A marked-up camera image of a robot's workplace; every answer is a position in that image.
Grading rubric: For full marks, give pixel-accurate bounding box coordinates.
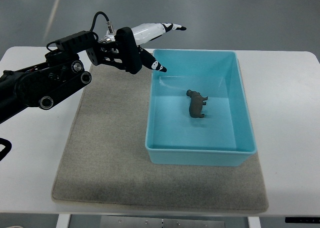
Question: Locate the grey felt mat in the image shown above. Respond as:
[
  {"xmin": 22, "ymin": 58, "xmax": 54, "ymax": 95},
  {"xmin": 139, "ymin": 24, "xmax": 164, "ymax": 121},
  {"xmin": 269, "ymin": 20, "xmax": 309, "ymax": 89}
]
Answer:
[{"xmin": 52, "ymin": 65, "xmax": 269, "ymax": 213}]

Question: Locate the metal table frame bracket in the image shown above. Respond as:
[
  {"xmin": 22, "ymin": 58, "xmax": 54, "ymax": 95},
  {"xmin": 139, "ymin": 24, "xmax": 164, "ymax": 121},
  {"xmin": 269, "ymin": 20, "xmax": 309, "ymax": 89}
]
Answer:
[{"xmin": 99, "ymin": 216, "xmax": 226, "ymax": 228}]

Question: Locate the black cable loop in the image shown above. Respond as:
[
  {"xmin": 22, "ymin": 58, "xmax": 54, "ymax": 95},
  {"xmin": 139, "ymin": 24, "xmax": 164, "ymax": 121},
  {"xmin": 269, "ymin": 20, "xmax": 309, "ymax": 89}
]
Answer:
[{"xmin": 0, "ymin": 137, "xmax": 13, "ymax": 162}]

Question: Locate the blue plastic box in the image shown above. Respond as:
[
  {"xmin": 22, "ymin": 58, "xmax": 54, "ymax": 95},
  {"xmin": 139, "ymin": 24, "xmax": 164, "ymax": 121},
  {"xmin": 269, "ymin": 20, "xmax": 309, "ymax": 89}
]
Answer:
[{"xmin": 145, "ymin": 49, "xmax": 257, "ymax": 167}]

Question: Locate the black table control panel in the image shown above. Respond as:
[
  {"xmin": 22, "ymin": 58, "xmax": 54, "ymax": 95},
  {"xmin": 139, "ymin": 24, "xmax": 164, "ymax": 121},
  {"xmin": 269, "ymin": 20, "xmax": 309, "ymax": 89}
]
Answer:
[{"xmin": 285, "ymin": 217, "xmax": 320, "ymax": 224}]

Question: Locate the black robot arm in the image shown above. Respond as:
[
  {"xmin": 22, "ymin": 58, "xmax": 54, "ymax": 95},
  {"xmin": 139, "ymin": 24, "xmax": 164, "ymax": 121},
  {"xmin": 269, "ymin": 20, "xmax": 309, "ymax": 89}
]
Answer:
[{"xmin": 0, "ymin": 27, "xmax": 132, "ymax": 122}]

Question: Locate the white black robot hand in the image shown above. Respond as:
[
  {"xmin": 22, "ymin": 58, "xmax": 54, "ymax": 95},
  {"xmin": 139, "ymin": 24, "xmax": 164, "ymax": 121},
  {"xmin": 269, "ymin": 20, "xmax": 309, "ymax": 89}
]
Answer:
[{"xmin": 124, "ymin": 23, "xmax": 186, "ymax": 74}]

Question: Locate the brown toy hippo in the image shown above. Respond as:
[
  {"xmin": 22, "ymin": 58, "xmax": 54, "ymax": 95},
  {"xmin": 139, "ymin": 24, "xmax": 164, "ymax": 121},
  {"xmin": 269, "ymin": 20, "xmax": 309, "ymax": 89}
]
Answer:
[{"xmin": 186, "ymin": 89, "xmax": 208, "ymax": 118}]

